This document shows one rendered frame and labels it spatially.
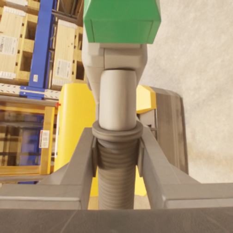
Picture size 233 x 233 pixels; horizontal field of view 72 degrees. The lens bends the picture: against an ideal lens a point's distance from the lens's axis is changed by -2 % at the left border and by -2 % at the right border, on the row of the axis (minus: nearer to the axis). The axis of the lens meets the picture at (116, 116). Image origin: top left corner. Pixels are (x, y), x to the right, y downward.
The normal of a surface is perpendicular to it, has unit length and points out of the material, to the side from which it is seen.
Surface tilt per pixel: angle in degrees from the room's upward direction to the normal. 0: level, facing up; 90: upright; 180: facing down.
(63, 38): 90
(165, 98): 90
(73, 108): 68
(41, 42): 90
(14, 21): 90
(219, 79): 0
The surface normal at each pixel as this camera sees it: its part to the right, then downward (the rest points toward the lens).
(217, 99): -0.91, -0.08
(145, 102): -0.69, -0.15
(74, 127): 0.14, -0.21
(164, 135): 0.41, -0.18
